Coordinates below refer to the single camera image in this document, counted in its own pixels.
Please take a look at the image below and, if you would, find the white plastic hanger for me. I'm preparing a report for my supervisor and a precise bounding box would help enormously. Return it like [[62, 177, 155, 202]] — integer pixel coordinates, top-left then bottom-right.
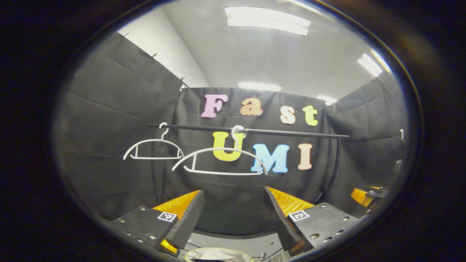
[[172, 125, 268, 176], [123, 122, 185, 160]]

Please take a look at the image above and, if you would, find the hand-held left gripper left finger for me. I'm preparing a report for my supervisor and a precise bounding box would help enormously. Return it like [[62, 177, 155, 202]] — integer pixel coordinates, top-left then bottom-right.
[[106, 189, 205, 258]]

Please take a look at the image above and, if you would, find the black backdrop cloth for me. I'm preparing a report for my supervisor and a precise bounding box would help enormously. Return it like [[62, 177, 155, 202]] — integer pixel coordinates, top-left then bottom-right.
[[55, 31, 410, 239]]

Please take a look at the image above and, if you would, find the black clothes rail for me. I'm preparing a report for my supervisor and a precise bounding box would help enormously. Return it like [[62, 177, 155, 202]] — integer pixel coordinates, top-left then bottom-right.
[[149, 123, 349, 203]]

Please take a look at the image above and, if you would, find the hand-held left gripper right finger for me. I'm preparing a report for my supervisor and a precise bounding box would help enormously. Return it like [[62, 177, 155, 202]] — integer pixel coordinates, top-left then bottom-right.
[[265, 187, 359, 257]]

